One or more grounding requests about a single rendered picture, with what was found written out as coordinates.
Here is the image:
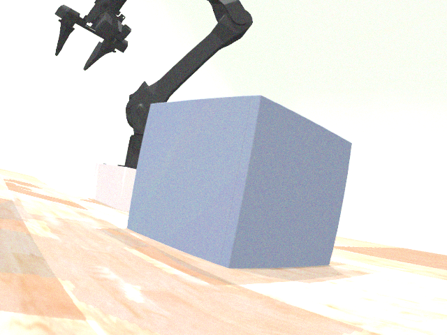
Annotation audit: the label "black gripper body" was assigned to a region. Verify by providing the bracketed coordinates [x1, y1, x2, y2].
[55, 0, 128, 53]

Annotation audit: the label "light blue box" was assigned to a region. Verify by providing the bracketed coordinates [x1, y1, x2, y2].
[127, 95, 352, 269]

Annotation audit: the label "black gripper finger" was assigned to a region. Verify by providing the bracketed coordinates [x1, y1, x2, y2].
[83, 41, 116, 71]
[55, 19, 75, 56]

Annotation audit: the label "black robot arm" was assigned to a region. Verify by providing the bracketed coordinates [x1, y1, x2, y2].
[93, 0, 253, 169]

